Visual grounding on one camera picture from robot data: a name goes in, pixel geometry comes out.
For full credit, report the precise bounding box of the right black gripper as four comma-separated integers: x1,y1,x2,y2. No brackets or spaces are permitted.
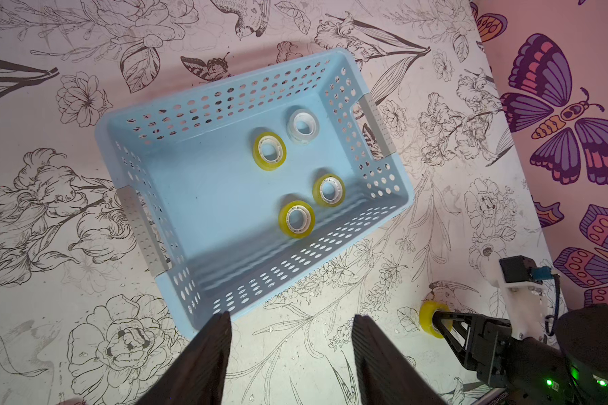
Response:
432,310,562,393

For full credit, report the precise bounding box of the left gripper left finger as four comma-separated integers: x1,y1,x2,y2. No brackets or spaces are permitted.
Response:
136,312,232,405

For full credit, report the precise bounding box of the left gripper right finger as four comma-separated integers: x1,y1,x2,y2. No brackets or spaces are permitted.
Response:
351,315,444,404

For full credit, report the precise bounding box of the yellow tape roll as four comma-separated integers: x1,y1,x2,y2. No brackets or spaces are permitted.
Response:
279,201,316,239
253,132,287,171
312,174,346,208
419,300,450,339

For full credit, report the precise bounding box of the light blue plastic storage basket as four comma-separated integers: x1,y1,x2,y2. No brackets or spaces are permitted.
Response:
96,48,414,339

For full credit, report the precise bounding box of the clear white tape roll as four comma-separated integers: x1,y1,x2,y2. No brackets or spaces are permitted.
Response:
287,109,320,144

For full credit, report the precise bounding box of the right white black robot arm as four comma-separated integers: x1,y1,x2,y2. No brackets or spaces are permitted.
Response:
420,303,608,404

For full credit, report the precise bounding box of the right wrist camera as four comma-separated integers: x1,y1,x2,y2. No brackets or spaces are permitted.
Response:
483,256,562,344

